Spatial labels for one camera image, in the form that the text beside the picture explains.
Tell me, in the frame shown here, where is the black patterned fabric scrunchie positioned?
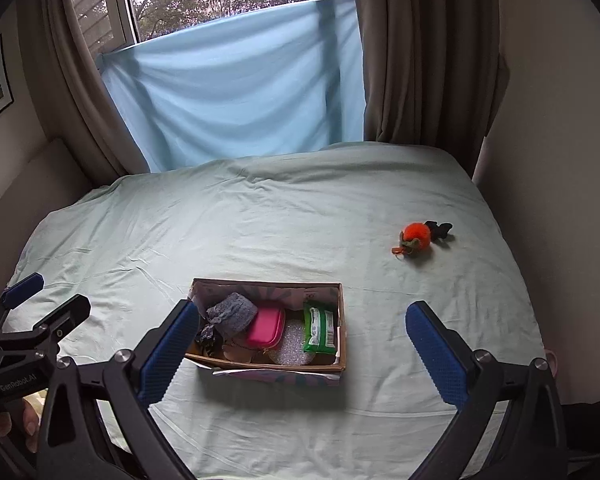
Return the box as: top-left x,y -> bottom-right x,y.
194,324 -> 224,358

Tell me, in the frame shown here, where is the pink patterned fabric strip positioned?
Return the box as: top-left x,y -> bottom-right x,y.
222,341 -> 256,363

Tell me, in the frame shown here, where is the grey fuzzy sock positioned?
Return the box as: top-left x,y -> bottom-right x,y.
207,292 -> 258,339

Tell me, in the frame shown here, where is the magenta leather pouch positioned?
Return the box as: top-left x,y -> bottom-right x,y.
245,302 -> 286,350

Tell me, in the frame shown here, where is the silver glitter round pad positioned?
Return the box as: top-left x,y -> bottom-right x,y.
268,318 -> 315,366

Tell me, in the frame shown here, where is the green wet wipes pack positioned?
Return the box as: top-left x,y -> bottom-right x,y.
303,300 -> 337,356

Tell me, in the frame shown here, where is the person's left hand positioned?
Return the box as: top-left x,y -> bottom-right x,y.
0,396 -> 40,453

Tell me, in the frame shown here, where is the brown curtain left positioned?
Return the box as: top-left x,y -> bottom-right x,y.
16,0 -> 149,185

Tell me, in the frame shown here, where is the brown curtain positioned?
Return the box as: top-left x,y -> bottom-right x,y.
16,0 -> 149,185
355,0 -> 508,174

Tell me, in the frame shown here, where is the cardboard box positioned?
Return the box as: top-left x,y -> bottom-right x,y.
185,278 -> 347,386

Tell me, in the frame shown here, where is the orange fluffy plush toy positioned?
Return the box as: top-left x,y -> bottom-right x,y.
391,220 -> 453,257

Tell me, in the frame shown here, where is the light blue window cloth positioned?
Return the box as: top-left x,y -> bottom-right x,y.
97,0 -> 365,172

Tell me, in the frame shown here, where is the brown curtain right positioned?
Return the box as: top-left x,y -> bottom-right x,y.
355,0 -> 508,174

